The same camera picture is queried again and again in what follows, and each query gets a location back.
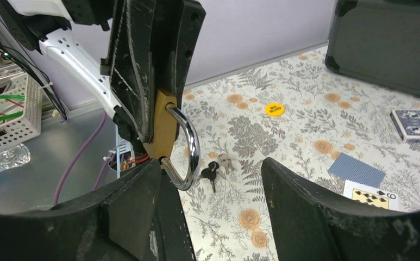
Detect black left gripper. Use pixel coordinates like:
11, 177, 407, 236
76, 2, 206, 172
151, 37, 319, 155
60, 0, 206, 143

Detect blue-backed playing card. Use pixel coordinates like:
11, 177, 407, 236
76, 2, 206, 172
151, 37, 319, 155
328, 153, 386, 188

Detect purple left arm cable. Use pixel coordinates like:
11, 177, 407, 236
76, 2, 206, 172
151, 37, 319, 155
53, 111, 117, 206

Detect yellow round token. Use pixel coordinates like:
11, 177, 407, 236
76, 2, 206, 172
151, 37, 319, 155
265, 103, 285, 117

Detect blue card deck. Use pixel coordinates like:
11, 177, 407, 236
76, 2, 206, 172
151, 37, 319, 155
390, 110, 420, 144

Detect white perforated basket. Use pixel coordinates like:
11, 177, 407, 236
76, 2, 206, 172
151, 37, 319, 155
0, 73, 42, 152

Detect face-up playing card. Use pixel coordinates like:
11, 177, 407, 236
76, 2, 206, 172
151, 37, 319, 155
343, 180, 399, 211

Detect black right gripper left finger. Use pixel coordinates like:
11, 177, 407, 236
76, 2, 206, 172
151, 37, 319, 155
0, 159, 196, 260

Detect clear plastic bottle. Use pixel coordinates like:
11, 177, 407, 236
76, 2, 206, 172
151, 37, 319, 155
0, 144, 31, 173

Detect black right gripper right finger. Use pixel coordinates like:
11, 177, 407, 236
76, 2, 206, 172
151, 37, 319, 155
261, 158, 420, 260

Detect brass padlock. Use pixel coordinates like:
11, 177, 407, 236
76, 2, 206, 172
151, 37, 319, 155
143, 89, 201, 191

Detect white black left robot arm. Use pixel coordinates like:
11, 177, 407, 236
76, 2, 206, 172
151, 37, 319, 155
0, 1, 206, 143

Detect grey black hard case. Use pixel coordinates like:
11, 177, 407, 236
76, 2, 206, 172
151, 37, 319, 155
325, 1, 420, 97

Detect silver keys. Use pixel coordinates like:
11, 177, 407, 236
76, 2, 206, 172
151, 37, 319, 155
217, 153, 235, 175

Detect black-headed keys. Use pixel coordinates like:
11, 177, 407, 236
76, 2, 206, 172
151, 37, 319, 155
200, 161, 220, 193

